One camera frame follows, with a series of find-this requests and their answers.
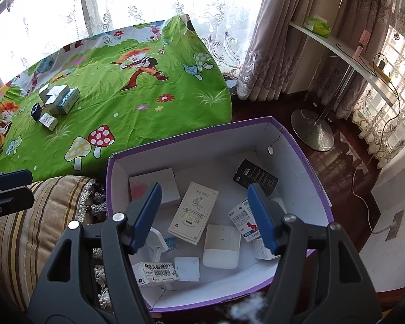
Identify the white Penciclovir medicine box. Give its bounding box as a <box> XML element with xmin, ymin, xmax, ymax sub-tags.
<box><xmin>132</xmin><ymin>262</ymin><xmax>179</xmax><ymax>287</ymax></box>

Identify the white barcode medicine box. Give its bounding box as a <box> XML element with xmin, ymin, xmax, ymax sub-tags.
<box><xmin>252</xmin><ymin>238</ymin><xmax>279</xmax><ymax>261</ymax></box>

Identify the white green-text medicine box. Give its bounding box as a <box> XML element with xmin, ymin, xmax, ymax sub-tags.
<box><xmin>228</xmin><ymin>199</ymin><xmax>261</xmax><ymax>242</ymax></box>

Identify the black DORMI applicator box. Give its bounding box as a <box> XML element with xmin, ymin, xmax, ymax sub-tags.
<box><xmin>232</xmin><ymin>159</ymin><xmax>279</xmax><ymax>196</ymax></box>

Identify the striped sofa cushion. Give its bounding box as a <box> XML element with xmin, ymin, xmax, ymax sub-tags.
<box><xmin>0</xmin><ymin>175</ymin><xmax>104</xmax><ymax>311</ymax></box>

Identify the small beige box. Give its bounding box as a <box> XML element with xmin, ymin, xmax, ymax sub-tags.
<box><xmin>39</xmin><ymin>113</ymin><xmax>58</xmax><ymax>132</ymax></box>

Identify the small grey white box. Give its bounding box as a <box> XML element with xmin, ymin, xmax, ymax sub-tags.
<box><xmin>45</xmin><ymin>102</ymin><xmax>61</xmax><ymax>116</ymax></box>

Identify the colourful cartoon tablecloth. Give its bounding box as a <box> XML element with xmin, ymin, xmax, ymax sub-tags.
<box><xmin>0</xmin><ymin>15</ymin><xmax>232</xmax><ymax>181</ymax></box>

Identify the white cube box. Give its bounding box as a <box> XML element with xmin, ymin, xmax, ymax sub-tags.
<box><xmin>38</xmin><ymin>83</ymin><xmax>50</xmax><ymax>104</ymax></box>

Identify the white text-covered box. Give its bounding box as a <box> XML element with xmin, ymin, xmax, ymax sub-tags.
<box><xmin>45</xmin><ymin>85</ymin><xmax>70</xmax><ymax>104</ymax></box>

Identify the teal patterned box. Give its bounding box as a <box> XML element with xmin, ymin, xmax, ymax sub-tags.
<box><xmin>57</xmin><ymin>88</ymin><xmax>80</xmax><ymax>115</ymax></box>

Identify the white box with red print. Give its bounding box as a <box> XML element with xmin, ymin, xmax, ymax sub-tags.
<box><xmin>128</xmin><ymin>167</ymin><xmax>182</xmax><ymax>210</ymax></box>

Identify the small white square box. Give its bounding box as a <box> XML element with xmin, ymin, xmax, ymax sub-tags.
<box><xmin>174</xmin><ymin>258</ymin><xmax>200</xmax><ymax>282</ymax></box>

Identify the white rounded soap box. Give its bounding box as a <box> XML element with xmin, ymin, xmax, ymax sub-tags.
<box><xmin>202</xmin><ymin>225</ymin><xmax>241</xmax><ymax>269</ymax></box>

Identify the purple white storage box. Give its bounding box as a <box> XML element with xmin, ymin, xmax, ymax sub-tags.
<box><xmin>107</xmin><ymin>116</ymin><xmax>333</xmax><ymax>312</ymax></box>

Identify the cream illustrated card box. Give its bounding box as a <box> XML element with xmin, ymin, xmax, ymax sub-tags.
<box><xmin>167</xmin><ymin>181</ymin><xmax>219</xmax><ymax>246</ymax></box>

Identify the floor lamp metal base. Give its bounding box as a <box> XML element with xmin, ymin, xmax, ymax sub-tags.
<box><xmin>291</xmin><ymin>109</ymin><xmax>334</xmax><ymax>152</ymax></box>

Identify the white lace curtain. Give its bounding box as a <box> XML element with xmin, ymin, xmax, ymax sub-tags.
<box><xmin>0</xmin><ymin>0</ymin><xmax>262</xmax><ymax>80</ymax></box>

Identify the pink hairbrush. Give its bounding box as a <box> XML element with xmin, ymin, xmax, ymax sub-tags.
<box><xmin>353</xmin><ymin>29</ymin><xmax>371</xmax><ymax>61</ymax></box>

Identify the green tissue pack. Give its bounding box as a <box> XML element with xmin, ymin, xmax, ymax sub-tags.
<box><xmin>303</xmin><ymin>15</ymin><xmax>331</xmax><ymax>38</ymax></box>

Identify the pink curtain right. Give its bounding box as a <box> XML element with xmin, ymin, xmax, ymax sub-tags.
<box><xmin>237</xmin><ymin>0</ymin><xmax>394</xmax><ymax>101</ymax></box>

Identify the blue ring box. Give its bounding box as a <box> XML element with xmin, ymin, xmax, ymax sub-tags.
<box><xmin>31</xmin><ymin>103</ymin><xmax>45</xmax><ymax>122</ymax></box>

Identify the white power cable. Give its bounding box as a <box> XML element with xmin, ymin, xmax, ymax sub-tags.
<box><xmin>351</xmin><ymin>164</ymin><xmax>401</xmax><ymax>235</ymax></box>

